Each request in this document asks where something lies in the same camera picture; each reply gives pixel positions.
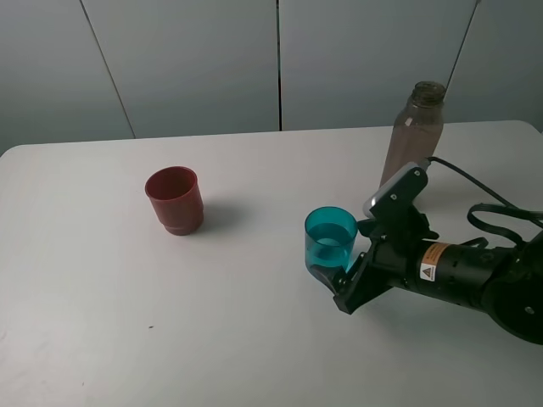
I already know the red plastic cup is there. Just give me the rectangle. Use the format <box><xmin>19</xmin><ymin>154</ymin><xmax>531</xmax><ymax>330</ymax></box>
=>
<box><xmin>145</xmin><ymin>166</ymin><xmax>204</xmax><ymax>236</ymax></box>

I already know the brown transparent plastic bottle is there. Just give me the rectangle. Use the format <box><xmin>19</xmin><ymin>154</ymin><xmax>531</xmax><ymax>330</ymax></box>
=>
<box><xmin>380</xmin><ymin>81</ymin><xmax>446</xmax><ymax>186</ymax></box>

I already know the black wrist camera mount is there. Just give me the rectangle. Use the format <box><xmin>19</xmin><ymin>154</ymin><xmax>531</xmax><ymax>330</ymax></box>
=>
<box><xmin>363</xmin><ymin>162</ymin><xmax>428</xmax><ymax>225</ymax></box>

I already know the teal transparent plastic cup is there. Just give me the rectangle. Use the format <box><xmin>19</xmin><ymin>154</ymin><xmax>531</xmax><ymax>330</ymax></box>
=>
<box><xmin>305</xmin><ymin>206</ymin><xmax>358</xmax><ymax>279</ymax></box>

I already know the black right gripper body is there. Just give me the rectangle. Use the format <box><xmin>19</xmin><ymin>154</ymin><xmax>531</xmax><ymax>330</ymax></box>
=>
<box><xmin>360</xmin><ymin>211</ymin><xmax>439</xmax><ymax>297</ymax></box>

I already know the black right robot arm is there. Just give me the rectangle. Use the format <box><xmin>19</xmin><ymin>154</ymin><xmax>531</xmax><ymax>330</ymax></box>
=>
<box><xmin>308</xmin><ymin>209</ymin><xmax>542</xmax><ymax>344</ymax></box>

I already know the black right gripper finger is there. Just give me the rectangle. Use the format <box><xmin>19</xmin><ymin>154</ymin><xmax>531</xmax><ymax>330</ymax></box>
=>
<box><xmin>313</xmin><ymin>252</ymin><xmax>397</xmax><ymax>315</ymax></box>
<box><xmin>357</xmin><ymin>219</ymin><xmax>384</xmax><ymax>242</ymax></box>

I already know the black camera cable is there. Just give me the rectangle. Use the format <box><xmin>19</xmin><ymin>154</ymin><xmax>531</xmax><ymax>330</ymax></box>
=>
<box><xmin>425</xmin><ymin>156</ymin><xmax>543</xmax><ymax>251</ymax></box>

